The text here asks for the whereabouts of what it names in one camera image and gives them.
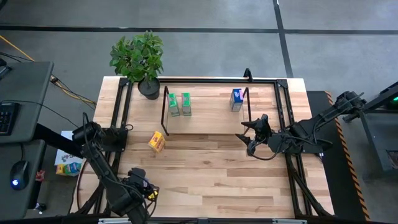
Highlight yellow Pops cereal box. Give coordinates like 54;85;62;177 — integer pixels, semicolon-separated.
147;130;167;154

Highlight dark grey metal table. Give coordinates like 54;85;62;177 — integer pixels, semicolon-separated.
343;81;398;178

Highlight grey desk top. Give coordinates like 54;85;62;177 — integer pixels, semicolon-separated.
0;139;47;220
0;61;55;144

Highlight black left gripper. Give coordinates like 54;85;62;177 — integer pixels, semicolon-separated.
126;167;160;202

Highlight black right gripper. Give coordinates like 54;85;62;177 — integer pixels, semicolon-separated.
234;114;282;156

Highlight green leafy plant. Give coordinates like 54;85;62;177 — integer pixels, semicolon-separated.
109;30;165;83

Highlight yellow cable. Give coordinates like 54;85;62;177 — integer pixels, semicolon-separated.
0;34;96;105

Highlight black aluminium rig frame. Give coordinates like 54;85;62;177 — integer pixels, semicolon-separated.
70;76;335;218

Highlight black hazard-striped floor mat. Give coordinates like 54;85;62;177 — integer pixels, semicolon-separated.
306;90;371;222

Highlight black metal wood shelf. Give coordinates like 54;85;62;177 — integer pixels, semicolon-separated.
160;85;253;138

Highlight black plant pot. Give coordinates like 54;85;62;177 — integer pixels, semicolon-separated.
137;77;161;101

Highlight blue cereal box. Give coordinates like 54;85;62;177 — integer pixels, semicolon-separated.
229;88;244;113

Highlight black computer mouse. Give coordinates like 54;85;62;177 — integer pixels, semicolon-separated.
9;160;30;191

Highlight thin black cable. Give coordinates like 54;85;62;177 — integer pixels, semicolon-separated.
0;99;80;129

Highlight green cereal box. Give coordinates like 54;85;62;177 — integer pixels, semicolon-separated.
181;92;193;117
167;92;181;118

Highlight black desk leg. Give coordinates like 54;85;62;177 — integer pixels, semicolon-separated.
32;123;85;159

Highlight black keyboard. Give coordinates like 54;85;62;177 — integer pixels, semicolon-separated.
0;102;20;136

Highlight boxes on floor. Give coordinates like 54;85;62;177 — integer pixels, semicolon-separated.
54;129;87;167

